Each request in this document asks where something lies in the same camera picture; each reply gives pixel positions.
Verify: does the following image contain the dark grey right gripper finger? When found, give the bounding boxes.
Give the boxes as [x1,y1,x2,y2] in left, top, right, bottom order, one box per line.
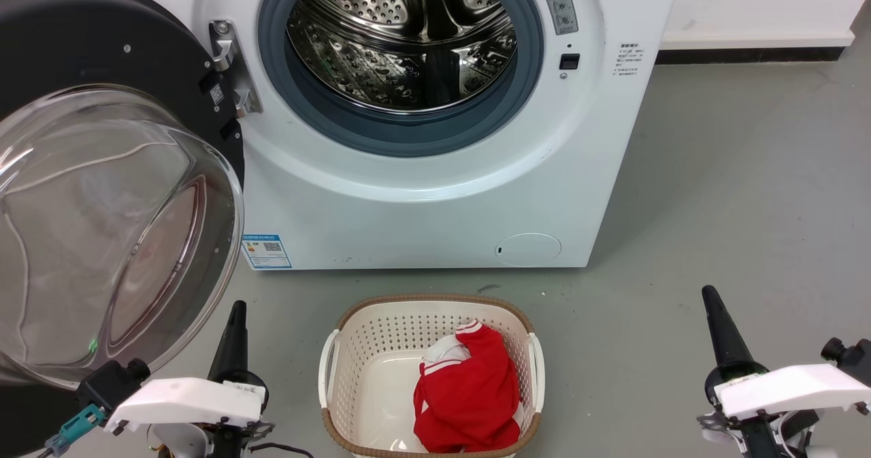
[710,285,755,369]
[701,285,734,376]

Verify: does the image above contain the metal door hinge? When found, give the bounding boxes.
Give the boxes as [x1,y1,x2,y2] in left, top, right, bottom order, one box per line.
[208,19,263,119]

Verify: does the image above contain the red and white garment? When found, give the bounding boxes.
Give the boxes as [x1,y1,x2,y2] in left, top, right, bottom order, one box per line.
[413,319,523,454]

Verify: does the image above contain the round white filter cover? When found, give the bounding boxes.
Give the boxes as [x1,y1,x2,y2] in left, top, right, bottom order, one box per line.
[495,233,563,267]

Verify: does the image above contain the black round glass washer door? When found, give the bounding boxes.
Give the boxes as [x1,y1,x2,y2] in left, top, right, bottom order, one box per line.
[0,0,246,458]

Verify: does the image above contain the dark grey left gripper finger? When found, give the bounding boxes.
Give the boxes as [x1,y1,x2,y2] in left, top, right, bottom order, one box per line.
[231,301,250,377]
[208,301,240,381]

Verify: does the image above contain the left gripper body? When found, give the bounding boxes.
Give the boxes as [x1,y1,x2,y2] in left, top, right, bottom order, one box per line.
[146,370,274,458]

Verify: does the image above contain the stainless steel washer drum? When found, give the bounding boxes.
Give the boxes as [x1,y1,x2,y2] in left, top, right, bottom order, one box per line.
[286,0,518,116]

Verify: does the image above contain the teal connector plug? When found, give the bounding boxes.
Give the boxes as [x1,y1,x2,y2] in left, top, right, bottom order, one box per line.
[37,404,107,458]

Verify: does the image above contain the blue energy label sticker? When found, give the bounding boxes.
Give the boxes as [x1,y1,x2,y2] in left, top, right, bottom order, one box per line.
[242,234,293,270]

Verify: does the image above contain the beige perforated laundry basket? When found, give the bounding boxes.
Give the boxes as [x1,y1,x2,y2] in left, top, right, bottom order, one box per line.
[318,295,545,458]

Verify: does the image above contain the grey warning sticker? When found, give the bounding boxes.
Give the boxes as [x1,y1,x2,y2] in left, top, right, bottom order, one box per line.
[537,0,580,36]

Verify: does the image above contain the white front-load washing machine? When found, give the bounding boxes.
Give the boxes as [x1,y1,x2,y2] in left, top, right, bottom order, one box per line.
[174,0,683,271]

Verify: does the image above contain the small black text label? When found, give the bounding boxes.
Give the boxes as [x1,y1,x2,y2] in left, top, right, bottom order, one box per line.
[614,42,648,78]

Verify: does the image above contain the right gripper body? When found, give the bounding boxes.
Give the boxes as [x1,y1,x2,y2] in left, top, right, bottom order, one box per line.
[697,363,819,458]

